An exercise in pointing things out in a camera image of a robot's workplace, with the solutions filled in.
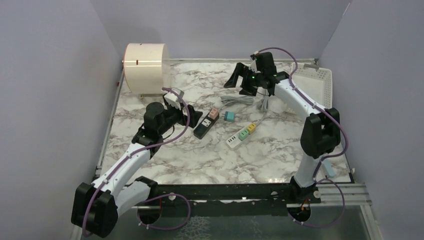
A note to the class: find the teal usb charger plug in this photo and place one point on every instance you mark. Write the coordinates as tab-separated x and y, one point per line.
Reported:
229	116

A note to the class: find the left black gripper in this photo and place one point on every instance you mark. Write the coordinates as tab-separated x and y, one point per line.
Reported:
194	116

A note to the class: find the green usb charger plug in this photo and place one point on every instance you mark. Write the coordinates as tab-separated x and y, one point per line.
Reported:
243	134

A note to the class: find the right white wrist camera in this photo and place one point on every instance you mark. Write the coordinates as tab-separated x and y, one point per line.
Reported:
253	65

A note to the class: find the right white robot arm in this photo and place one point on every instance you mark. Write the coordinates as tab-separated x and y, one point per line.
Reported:
321	132

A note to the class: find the yellow usb charger plug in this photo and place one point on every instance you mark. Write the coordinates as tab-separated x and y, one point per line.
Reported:
251	128

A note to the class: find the cream cylindrical drum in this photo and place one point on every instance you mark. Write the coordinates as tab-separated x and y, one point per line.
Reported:
146	68

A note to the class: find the white power strip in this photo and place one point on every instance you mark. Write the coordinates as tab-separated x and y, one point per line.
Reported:
233	141

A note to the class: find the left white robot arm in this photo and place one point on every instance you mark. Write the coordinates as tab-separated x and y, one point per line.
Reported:
98	205

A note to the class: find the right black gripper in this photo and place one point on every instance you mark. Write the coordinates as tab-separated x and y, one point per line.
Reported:
241	70

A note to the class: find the white plastic basket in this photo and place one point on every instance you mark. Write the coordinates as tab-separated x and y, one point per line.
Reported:
316	82

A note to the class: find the light blue block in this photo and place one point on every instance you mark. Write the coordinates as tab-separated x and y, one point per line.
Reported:
328	168

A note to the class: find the black mounting rail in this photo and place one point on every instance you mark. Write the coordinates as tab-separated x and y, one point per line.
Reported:
227	200

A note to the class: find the black power strip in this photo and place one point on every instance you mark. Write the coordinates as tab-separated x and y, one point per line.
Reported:
205	126

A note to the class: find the pink usb charger plug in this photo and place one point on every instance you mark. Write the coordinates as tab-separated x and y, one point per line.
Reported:
213	114

